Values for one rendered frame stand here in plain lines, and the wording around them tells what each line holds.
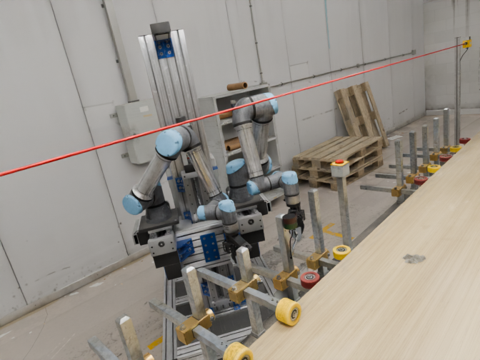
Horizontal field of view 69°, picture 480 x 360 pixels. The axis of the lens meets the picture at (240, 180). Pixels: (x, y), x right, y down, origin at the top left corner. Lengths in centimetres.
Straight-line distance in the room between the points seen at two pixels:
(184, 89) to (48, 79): 184
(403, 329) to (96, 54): 340
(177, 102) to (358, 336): 150
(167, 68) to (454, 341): 177
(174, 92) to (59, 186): 193
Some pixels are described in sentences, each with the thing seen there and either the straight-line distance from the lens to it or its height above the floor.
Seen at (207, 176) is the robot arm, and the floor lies 128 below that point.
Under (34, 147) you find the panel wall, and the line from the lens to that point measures 363.
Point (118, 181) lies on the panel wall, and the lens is 387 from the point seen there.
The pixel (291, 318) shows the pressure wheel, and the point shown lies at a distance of 129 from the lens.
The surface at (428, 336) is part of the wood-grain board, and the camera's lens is 129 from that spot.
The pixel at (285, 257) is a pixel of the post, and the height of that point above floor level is 95.
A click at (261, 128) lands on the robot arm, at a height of 145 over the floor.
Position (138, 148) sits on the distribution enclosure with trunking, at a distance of 367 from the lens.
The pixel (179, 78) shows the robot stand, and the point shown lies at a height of 178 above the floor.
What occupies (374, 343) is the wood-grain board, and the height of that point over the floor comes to 90.
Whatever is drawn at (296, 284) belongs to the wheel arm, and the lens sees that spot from 158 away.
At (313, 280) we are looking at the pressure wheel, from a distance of 150.
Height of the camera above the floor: 175
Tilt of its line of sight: 17 degrees down
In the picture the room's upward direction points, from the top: 11 degrees counter-clockwise
